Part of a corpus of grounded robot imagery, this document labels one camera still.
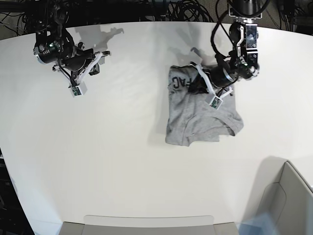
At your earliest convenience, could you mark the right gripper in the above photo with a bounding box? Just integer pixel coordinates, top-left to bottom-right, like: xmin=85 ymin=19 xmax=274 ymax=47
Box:
xmin=52 ymin=43 xmax=110 ymax=85

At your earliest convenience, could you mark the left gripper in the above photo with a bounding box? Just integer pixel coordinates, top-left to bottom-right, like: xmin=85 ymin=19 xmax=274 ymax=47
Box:
xmin=188 ymin=61 xmax=240 ymax=98

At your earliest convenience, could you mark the grey T-shirt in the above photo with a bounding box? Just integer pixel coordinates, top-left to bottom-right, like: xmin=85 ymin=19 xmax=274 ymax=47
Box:
xmin=165 ymin=66 xmax=244 ymax=146

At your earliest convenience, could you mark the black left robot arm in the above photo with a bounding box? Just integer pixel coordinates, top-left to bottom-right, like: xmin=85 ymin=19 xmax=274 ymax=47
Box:
xmin=188 ymin=0 xmax=269 ymax=98

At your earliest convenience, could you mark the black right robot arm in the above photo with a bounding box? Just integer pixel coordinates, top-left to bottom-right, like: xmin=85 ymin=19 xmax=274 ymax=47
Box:
xmin=33 ymin=0 xmax=111 ymax=87

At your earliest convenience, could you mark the grey bin at right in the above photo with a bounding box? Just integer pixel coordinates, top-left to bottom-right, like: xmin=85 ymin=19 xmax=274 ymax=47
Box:
xmin=254 ymin=161 xmax=313 ymax=235

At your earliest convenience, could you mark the grey chair back front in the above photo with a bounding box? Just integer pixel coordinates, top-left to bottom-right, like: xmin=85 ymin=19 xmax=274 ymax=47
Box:
xmin=59 ymin=215 xmax=239 ymax=235

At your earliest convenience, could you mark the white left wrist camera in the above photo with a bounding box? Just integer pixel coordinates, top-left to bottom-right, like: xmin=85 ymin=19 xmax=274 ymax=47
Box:
xmin=209 ymin=96 xmax=223 ymax=110

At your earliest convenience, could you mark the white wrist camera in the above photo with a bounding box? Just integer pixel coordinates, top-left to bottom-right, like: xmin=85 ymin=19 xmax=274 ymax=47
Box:
xmin=69 ymin=83 xmax=87 ymax=97
xmin=209 ymin=96 xmax=223 ymax=110

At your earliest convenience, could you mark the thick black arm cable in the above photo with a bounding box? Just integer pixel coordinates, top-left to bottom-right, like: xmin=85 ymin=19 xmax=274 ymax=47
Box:
xmin=210 ymin=0 xmax=243 ymax=62

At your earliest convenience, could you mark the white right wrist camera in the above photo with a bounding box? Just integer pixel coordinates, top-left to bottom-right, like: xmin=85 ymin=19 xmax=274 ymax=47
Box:
xmin=69 ymin=83 xmax=87 ymax=97

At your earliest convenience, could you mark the black coiled cable bundle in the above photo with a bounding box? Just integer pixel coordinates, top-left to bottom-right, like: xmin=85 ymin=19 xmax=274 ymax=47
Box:
xmin=166 ymin=0 xmax=215 ymax=23

